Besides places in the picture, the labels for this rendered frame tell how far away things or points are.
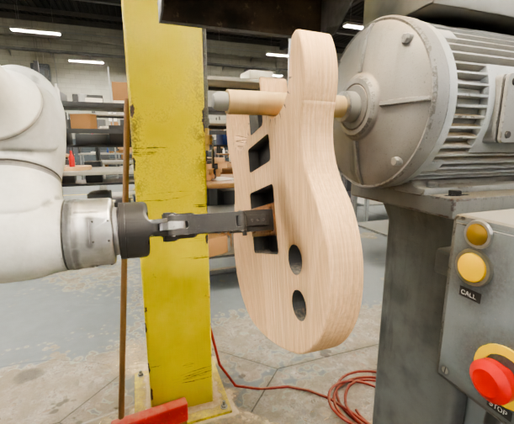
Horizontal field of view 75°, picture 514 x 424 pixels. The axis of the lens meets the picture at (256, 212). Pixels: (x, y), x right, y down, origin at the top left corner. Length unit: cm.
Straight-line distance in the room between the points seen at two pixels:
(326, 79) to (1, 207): 39
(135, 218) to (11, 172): 15
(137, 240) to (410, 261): 51
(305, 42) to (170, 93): 97
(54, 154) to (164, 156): 85
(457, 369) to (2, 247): 51
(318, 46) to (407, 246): 44
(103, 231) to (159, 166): 91
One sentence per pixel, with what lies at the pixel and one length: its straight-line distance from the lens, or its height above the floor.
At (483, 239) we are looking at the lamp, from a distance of 40.
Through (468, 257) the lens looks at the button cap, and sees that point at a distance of 41.
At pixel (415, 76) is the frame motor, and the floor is 128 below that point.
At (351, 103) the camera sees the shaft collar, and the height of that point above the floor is 125.
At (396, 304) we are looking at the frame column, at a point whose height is 87.
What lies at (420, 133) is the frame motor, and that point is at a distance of 49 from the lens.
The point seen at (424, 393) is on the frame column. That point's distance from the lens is 80.
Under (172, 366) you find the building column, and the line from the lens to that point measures 163.
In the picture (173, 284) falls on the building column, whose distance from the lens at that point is 145.
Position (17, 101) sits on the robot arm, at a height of 124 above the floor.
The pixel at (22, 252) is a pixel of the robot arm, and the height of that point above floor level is 108.
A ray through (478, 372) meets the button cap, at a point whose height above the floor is 98.
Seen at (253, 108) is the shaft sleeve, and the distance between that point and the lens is 47.
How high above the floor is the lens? 120
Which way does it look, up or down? 12 degrees down
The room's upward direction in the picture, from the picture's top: straight up
